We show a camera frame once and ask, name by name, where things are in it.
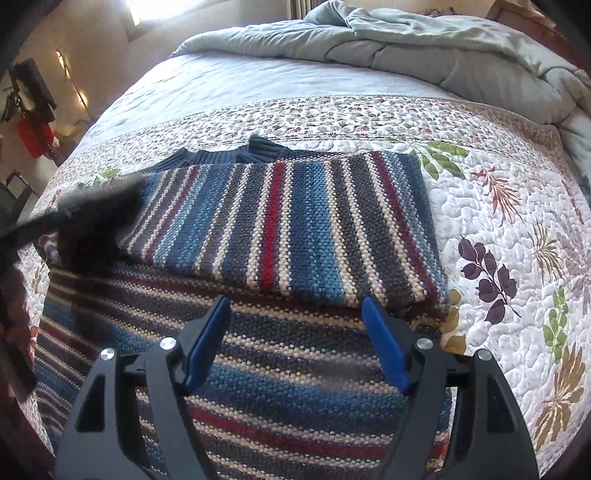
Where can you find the red bag on wall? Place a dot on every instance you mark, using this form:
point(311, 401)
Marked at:
point(36, 136)

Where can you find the black wall rack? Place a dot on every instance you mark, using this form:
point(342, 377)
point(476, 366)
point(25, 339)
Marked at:
point(29, 93)

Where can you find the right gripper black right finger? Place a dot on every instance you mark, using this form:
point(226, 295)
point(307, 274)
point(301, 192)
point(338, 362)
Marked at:
point(462, 420)

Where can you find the black office chair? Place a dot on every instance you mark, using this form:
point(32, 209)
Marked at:
point(13, 205)

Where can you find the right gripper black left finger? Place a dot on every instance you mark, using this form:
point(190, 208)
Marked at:
point(102, 438)

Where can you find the wooden headboard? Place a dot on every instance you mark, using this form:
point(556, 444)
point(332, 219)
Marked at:
point(523, 16)

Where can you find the striped knit sweater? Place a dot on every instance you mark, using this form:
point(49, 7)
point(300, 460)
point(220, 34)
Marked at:
point(296, 240)

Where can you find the grey crumpled comforter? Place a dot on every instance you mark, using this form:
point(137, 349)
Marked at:
point(477, 59)

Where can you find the white floral quilt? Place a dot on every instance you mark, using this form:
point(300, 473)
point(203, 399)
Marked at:
point(511, 222)

